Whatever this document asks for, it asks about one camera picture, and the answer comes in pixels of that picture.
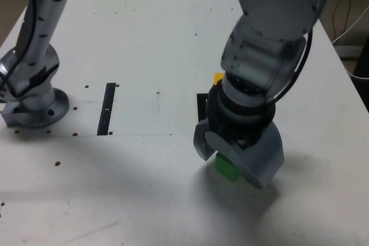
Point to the black tape strip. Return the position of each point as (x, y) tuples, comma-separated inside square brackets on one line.
[(103, 125)]

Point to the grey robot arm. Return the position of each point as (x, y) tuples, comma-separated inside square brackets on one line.
[(274, 12)]

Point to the yellow cube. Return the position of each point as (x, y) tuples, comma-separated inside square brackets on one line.
[(218, 78)]

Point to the black tape square outline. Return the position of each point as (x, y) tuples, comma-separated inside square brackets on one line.
[(201, 105)]

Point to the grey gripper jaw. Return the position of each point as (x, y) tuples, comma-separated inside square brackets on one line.
[(265, 159), (200, 142)]

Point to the green cube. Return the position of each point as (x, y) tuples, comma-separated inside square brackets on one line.
[(225, 168)]

